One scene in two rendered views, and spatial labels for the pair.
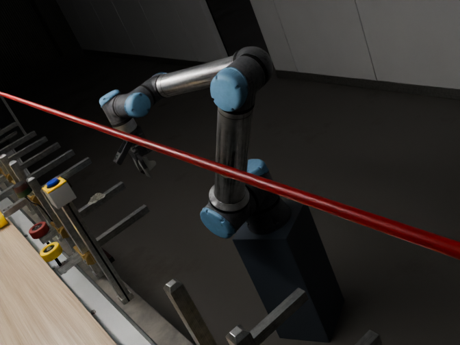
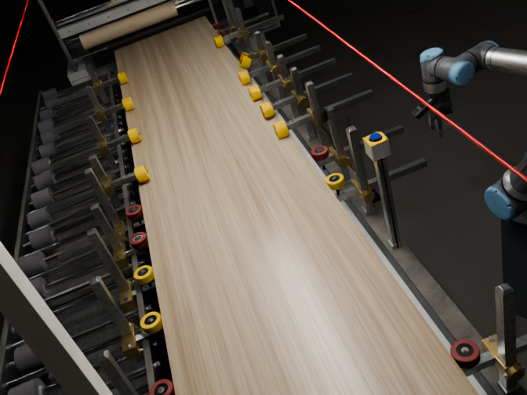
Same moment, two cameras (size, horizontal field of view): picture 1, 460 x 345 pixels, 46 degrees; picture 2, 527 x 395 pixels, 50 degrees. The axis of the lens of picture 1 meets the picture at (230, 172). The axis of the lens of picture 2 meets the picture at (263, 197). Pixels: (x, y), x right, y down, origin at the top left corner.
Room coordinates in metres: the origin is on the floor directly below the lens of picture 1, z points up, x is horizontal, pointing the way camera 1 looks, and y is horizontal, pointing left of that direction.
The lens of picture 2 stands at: (-0.10, 0.35, 2.32)
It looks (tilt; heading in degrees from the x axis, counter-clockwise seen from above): 35 degrees down; 21
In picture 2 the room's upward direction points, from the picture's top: 19 degrees counter-clockwise
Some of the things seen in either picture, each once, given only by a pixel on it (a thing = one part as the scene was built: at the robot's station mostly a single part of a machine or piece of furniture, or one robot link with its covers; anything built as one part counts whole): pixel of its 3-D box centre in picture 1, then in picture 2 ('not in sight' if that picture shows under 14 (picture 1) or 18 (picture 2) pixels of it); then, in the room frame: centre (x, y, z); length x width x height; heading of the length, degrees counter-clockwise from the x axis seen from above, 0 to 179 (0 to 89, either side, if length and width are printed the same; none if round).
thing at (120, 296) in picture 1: (97, 252); (387, 202); (1.63, 0.53, 0.92); 0.05 x 0.05 x 0.45; 25
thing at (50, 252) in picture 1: (55, 258); (336, 187); (1.86, 0.76, 0.85); 0.08 x 0.08 x 0.11
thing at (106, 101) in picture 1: (115, 107); (433, 65); (2.06, 0.30, 1.25); 0.10 x 0.09 x 0.12; 39
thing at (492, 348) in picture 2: not in sight; (503, 358); (0.99, 0.22, 0.82); 0.14 x 0.06 x 0.05; 25
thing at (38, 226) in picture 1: (43, 236); (321, 159); (2.10, 0.84, 0.85); 0.08 x 0.08 x 0.11
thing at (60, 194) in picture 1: (59, 193); (377, 146); (1.64, 0.53, 1.18); 0.07 x 0.07 x 0.08; 25
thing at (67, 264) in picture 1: (104, 238); (380, 180); (1.95, 0.58, 0.80); 0.44 x 0.03 x 0.04; 115
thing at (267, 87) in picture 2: (18, 168); (294, 76); (2.83, 1.04, 0.95); 0.50 x 0.04 x 0.04; 115
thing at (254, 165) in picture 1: (252, 184); not in sight; (1.88, -0.06, 0.79); 0.17 x 0.15 x 0.18; 129
